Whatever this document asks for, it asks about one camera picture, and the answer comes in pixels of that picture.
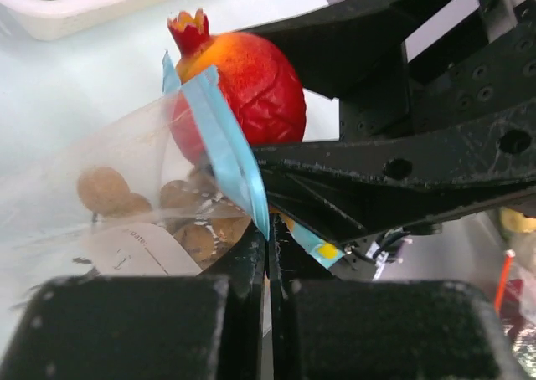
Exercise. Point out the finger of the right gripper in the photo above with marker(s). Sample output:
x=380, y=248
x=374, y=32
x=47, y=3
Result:
x=334, y=47
x=343, y=191

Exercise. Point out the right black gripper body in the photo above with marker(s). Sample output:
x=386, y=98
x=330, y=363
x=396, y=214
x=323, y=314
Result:
x=484, y=64

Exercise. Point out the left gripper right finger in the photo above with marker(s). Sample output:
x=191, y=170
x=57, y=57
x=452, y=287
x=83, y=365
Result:
x=327, y=328

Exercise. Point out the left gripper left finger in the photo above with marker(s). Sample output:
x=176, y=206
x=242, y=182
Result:
x=207, y=326

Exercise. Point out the red pomegranate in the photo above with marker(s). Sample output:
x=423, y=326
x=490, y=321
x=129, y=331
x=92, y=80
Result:
x=256, y=79

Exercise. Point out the brown longan bunch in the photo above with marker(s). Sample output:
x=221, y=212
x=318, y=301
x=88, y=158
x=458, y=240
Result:
x=191, y=226

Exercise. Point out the blue zipper clear bag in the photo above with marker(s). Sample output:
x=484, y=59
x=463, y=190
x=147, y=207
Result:
x=190, y=126

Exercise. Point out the red zipper clear bag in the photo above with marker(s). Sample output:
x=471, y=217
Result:
x=515, y=305

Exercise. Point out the white plastic basket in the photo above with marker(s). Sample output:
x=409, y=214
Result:
x=49, y=20

